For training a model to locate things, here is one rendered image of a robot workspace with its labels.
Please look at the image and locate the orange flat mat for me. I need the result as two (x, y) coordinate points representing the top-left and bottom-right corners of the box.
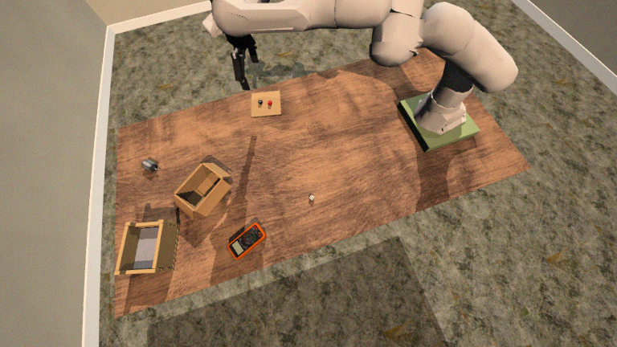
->
(251, 91), (281, 117)

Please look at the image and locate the orange digital multimeter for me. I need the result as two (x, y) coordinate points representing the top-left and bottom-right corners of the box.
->
(227, 222), (267, 259)

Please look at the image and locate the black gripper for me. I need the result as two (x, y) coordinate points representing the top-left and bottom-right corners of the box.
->
(225, 34), (259, 91)

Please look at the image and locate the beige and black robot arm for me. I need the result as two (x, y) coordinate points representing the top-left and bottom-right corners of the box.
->
(202, 0), (518, 135)

